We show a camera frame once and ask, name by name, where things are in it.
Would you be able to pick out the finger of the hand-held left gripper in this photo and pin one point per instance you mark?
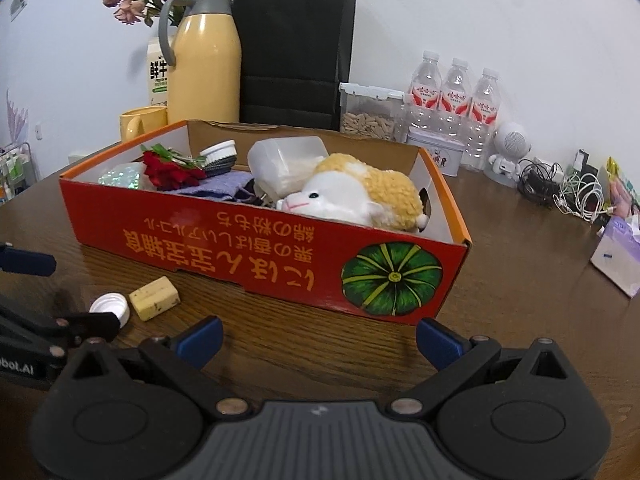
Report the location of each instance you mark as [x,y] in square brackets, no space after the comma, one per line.
[27,260]
[92,327]

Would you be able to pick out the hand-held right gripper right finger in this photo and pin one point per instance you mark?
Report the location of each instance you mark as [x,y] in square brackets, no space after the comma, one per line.
[440,342]

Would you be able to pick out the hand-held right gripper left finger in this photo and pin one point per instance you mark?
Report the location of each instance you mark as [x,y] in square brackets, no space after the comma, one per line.
[202,342]

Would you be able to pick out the white ribbed bottle cap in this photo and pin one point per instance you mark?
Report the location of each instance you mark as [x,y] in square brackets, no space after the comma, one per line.
[110,307]

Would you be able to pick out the red cardboard box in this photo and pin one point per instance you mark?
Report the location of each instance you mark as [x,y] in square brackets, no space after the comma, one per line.
[200,240]

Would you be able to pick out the red rose with wrapper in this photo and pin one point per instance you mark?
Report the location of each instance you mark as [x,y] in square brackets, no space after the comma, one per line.
[170,172]

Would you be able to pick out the yellow soap block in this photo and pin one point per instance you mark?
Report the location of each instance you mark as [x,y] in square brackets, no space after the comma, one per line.
[155,299]

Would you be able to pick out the storage cart with bottles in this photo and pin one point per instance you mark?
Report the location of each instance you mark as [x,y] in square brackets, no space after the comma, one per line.
[12,175]

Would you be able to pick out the sparkly green packet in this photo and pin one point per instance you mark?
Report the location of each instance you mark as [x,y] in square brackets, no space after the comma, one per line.
[122,177]

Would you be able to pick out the purple knit cloth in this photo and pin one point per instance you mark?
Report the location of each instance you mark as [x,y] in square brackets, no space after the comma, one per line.
[210,187]

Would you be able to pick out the white and tan plush sheep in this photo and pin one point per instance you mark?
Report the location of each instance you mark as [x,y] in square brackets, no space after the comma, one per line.
[360,190]

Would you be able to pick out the black hair comb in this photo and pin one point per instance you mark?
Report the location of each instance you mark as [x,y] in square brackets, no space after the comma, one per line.
[222,167]

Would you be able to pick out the yellow mug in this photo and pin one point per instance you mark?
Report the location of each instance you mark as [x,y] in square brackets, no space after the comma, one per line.
[145,120]

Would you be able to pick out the white printed tin box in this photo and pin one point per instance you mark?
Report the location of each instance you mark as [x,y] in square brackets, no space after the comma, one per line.
[437,152]

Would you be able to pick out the white jar lid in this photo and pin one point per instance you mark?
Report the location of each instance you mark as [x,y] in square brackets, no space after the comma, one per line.
[220,150]

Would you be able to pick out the purple tissue pack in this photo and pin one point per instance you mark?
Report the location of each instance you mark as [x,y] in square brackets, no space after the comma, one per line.
[617,255]

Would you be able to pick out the clear plastic container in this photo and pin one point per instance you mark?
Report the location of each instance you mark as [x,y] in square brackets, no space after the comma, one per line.
[285,160]

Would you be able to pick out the white charger plug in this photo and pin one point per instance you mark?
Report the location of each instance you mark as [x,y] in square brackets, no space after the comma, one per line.
[544,163]

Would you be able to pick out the white robot figure speaker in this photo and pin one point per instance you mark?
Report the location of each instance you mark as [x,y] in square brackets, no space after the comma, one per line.
[512,142]

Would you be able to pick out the white milk carton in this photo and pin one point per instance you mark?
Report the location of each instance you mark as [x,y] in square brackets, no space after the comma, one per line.
[157,75]

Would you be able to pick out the clear container of seeds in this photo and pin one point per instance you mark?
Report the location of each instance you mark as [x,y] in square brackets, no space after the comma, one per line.
[370,122]

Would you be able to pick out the black green small device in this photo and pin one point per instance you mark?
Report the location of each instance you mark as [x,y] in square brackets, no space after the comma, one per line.
[582,160]

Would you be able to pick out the yellow snack packet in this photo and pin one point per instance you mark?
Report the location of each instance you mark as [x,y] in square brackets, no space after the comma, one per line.
[622,187]

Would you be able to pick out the clear water bottle red label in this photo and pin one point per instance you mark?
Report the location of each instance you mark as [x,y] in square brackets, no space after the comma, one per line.
[425,85]
[485,105]
[456,92]

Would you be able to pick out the yellow thermos jug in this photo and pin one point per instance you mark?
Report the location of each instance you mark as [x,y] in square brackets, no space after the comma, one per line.
[205,70]

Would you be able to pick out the black paper bag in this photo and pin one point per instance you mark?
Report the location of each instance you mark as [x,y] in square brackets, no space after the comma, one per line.
[295,50]

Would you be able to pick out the white wall socket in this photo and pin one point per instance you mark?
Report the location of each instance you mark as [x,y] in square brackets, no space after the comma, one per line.
[77,156]

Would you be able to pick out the purple flower wall sticker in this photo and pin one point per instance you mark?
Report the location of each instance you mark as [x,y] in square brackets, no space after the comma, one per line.
[16,120]

